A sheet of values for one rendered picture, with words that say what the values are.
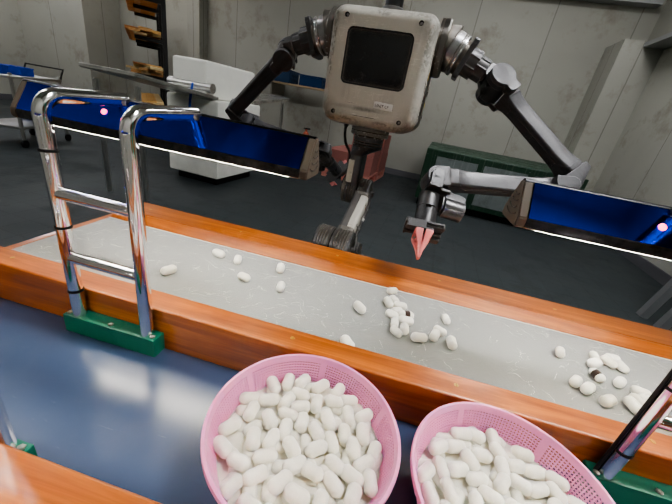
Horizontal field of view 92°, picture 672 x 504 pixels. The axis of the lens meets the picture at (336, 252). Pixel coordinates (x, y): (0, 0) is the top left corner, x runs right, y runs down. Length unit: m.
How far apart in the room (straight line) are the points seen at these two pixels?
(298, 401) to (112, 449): 0.27
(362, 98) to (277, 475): 1.02
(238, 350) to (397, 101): 0.86
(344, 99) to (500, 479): 1.04
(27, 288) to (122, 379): 0.32
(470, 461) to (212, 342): 0.47
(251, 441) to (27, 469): 0.23
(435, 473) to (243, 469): 0.26
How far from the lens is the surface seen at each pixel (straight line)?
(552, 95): 7.46
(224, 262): 0.92
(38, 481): 0.52
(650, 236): 0.68
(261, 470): 0.49
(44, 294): 0.90
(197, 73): 4.30
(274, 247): 0.96
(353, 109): 1.16
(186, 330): 0.70
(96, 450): 0.63
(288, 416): 0.54
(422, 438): 0.56
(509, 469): 0.61
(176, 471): 0.59
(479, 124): 7.25
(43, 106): 0.68
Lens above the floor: 1.17
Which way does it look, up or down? 24 degrees down
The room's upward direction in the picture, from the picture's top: 10 degrees clockwise
